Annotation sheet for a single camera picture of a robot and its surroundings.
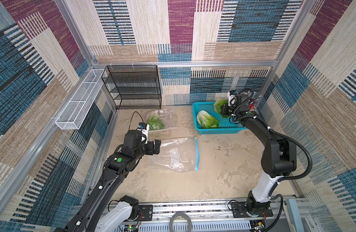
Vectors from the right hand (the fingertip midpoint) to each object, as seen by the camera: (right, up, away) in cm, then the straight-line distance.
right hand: (223, 108), depth 94 cm
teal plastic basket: (+6, -12, +15) cm, 20 cm away
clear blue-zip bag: (-29, -28, -6) cm, 41 cm away
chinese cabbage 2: (-9, -8, +6) cm, 14 cm away
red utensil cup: (+25, +2, +14) cm, 29 cm away
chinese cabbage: (-2, +3, +4) cm, 6 cm away
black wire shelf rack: (-62, +18, +17) cm, 66 cm away
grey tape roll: (-28, -54, -22) cm, 65 cm away
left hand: (-41, -18, -18) cm, 49 cm away
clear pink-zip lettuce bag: (-40, -6, +10) cm, 42 cm away
